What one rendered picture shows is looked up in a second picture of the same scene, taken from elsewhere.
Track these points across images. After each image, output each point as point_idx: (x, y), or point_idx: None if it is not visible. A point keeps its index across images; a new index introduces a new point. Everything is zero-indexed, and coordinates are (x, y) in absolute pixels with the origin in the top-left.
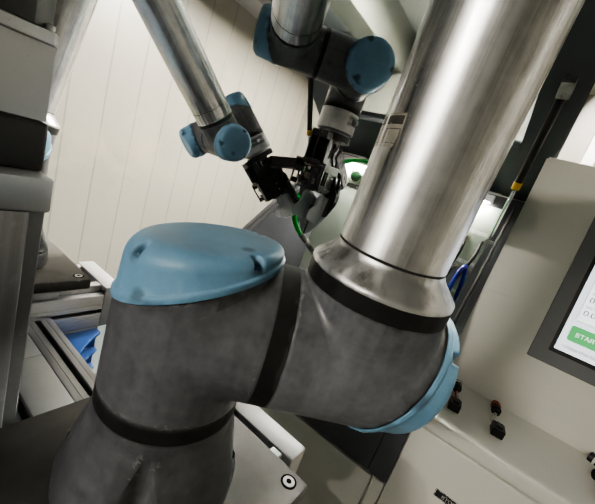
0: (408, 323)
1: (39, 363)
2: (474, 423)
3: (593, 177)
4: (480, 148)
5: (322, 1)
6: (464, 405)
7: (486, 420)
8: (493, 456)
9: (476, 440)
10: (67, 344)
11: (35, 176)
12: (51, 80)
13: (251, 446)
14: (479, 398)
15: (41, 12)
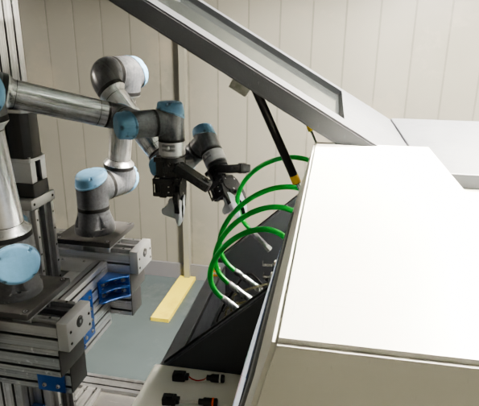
0: None
1: (76, 274)
2: (170, 391)
3: (307, 166)
4: None
5: (76, 118)
6: (193, 386)
7: (184, 399)
8: (135, 399)
9: (146, 390)
10: (92, 271)
11: (27, 200)
12: (30, 171)
13: (36, 301)
14: (222, 397)
15: (26, 155)
